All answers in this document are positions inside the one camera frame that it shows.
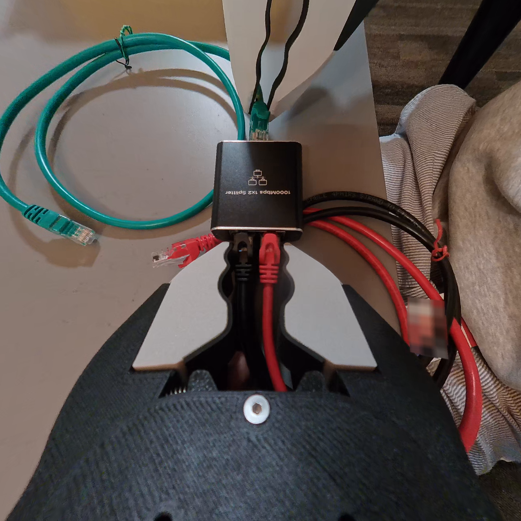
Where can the black network splitter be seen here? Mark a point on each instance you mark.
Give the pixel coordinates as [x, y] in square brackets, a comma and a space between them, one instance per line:
[256, 195]

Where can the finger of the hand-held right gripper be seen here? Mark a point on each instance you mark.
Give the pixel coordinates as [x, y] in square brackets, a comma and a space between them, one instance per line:
[240, 40]
[317, 32]

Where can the black table leg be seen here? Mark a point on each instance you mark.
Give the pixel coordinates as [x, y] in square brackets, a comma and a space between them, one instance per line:
[476, 36]

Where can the person's striped shirt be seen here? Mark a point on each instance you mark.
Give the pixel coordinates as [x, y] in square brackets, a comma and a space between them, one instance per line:
[415, 171]

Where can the green twist tie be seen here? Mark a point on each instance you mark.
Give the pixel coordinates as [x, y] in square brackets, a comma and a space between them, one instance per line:
[126, 29]

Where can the grey desk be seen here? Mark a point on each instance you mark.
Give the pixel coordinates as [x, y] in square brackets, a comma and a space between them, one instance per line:
[122, 122]

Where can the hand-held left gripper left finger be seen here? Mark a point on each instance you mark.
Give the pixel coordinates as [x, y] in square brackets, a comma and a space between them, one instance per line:
[183, 309]

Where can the person's grey sweatshirt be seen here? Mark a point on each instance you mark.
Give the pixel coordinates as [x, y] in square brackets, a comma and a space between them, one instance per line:
[488, 203]

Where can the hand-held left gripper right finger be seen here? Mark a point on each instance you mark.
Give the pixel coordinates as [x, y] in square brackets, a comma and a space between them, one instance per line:
[325, 317]

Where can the red twist tie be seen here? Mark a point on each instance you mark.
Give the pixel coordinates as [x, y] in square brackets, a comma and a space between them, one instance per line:
[438, 248]

